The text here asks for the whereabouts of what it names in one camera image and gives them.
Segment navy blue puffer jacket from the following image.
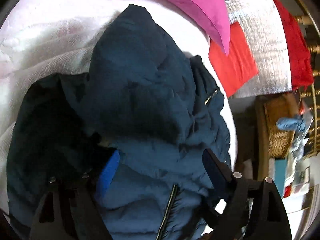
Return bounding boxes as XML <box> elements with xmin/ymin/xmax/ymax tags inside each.
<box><xmin>7</xmin><ymin>4</ymin><xmax>231</xmax><ymax>239</ymax></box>

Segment teal box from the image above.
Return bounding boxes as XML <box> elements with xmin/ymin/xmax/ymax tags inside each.
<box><xmin>274</xmin><ymin>159</ymin><xmax>287</xmax><ymax>197</ymax></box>

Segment light blue cloth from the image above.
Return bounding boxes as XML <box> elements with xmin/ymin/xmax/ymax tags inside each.
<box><xmin>276</xmin><ymin>115</ymin><xmax>306</xmax><ymax>133</ymax></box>

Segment wicker basket shelf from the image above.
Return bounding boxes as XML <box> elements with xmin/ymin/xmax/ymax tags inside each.
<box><xmin>254</xmin><ymin>92</ymin><xmax>308</xmax><ymax>181</ymax></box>

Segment red pillow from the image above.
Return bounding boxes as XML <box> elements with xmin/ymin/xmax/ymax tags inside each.
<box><xmin>209</xmin><ymin>22</ymin><xmax>259</xmax><ymax>98</ymax></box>

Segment dark red cloth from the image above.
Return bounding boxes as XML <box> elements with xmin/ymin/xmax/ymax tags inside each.
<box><xmin>273</xmin><ymin>0</ymin><xmax>313</xmax><ymax>90</ymax></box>

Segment silver foil insulation sheet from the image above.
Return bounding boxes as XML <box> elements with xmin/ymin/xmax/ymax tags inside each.
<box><xmin>225</xmin><ymin>0</ymin><xmax>292</xmax><ymax>99</ymax></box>

